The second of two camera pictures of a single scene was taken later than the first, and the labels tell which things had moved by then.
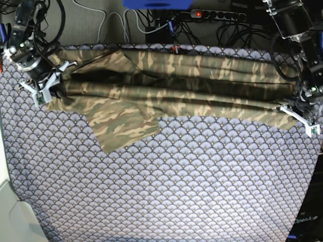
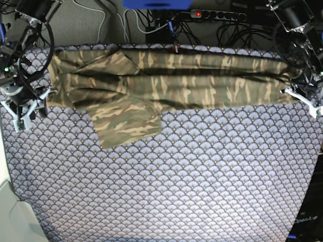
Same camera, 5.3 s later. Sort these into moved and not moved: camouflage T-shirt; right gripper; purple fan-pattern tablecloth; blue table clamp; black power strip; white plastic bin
Moved: camouflage T-shirt; right gripper
Not moved: white plastic bin; purple fan-pattern tablecloth; black power strip; blue table clamp
